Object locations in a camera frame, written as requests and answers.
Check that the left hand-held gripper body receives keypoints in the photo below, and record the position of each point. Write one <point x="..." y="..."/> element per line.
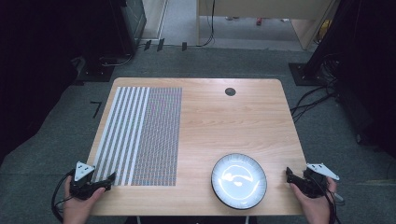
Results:
<point x="81" y="186"/>

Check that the person's right hand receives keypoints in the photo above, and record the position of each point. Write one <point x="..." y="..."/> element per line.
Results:
<point x="316" y="210"/>

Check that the yellow object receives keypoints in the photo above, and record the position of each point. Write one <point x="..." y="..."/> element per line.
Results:
<point x="325" y="29"/>

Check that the light wooden desk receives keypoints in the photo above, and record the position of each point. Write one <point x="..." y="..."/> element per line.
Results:
<point x="264" y="7"/>

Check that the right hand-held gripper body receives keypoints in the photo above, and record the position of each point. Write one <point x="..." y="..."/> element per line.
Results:
<point x="316" y="182"/>

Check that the small red object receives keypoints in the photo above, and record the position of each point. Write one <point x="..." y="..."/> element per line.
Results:
<point x="259" y="21"/>

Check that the black tape corner mark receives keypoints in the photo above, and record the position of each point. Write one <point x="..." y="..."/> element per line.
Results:
<point x="97" y="107"/>

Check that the person's left hand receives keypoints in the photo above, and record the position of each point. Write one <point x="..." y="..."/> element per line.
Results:
<point x="76" y="208"/>

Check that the black stand base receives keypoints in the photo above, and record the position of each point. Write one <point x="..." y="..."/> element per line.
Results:
<point x="96" y="70"/>

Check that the round black table grommet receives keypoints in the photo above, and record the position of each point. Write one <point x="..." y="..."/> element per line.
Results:
<point x="230" y="91"/>

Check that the white plate with dark rim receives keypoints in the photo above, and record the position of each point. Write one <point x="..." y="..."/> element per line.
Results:
<point x="239" y="181"/>

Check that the person's dark clothing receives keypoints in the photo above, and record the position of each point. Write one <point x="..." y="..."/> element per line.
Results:
<point x="193" y="220"/>

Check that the black stand base plate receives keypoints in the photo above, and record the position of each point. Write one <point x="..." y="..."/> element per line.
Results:
<point x="300" y="74"/>

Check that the dark glass cabinet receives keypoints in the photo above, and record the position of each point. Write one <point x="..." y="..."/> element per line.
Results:
<point x="135" y="18"/>

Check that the black curtain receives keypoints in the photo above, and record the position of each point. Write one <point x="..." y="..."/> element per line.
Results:
<point x="46" y="62"/>
<point x="367" y="62"/>

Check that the striped woven placemat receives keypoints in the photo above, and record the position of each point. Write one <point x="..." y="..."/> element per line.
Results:
<point x="146" y="137"/>

